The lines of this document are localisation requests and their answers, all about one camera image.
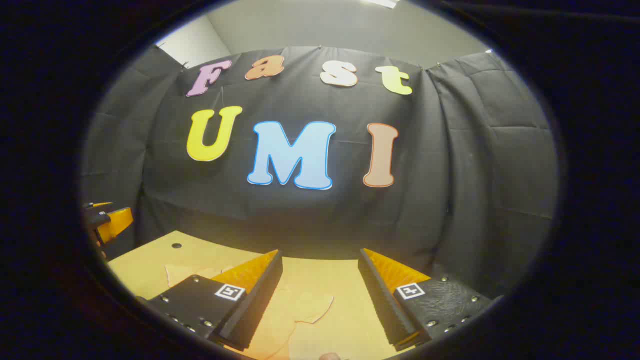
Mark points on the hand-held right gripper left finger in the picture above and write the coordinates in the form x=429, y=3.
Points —
x=260, y=300

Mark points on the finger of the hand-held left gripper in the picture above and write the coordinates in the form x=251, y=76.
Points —
x=116, y=222

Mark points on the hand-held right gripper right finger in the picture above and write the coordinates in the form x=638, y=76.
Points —
x=382, y=300

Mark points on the orange T-shirt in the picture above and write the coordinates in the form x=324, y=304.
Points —
x=300, y=307

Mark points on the black backdrop cloth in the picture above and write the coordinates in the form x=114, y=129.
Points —
x=325, y=220

